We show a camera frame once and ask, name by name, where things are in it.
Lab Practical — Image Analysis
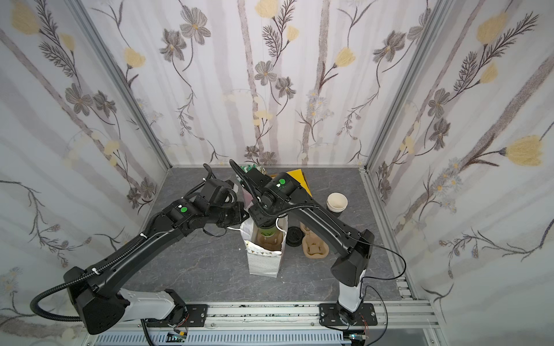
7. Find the brown pulp carrier top piece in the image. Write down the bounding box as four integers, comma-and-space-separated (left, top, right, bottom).
255, 231, 284, 252

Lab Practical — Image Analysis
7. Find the white patterned paper bag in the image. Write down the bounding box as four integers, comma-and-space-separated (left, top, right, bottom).
239, 217, 288, 278

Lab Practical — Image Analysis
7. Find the green paper cup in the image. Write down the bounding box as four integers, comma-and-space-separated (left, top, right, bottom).
258, 226, 280, 238

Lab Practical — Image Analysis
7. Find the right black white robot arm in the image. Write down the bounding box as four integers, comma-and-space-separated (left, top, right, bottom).
249, 193, 387, 325

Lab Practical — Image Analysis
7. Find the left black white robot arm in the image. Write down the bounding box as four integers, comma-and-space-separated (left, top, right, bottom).
30, 200, 248, 334

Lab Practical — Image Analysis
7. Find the black cup lid stack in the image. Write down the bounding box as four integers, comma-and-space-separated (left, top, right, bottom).
286, 226, 304, 247

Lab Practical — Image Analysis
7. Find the green white straws bundle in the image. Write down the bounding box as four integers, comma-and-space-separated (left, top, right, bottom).
241, 164, 265, 173

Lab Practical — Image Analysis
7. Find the yellow napkins stack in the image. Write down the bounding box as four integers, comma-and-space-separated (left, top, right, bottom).
287, 169, 312, 196

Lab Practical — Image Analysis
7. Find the brown pulp cup carrier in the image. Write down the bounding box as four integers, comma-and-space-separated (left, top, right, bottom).
300, 223, 330, 260

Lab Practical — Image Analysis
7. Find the black paper cup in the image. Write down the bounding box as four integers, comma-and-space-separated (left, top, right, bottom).
326, 193, 349, 217

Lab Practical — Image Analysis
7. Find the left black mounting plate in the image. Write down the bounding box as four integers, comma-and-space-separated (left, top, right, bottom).
146, 304, 209, 329

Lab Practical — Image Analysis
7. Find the black mounting plate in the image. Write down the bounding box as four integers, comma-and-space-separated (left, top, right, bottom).
318, 303, 378, 328
146, 304, 209, 329

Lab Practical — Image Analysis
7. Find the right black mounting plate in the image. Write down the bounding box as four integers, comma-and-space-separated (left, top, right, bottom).
318, 303, 378, 328

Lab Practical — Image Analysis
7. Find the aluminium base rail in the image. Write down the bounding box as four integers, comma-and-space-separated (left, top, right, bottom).
82, 301, 447, 345

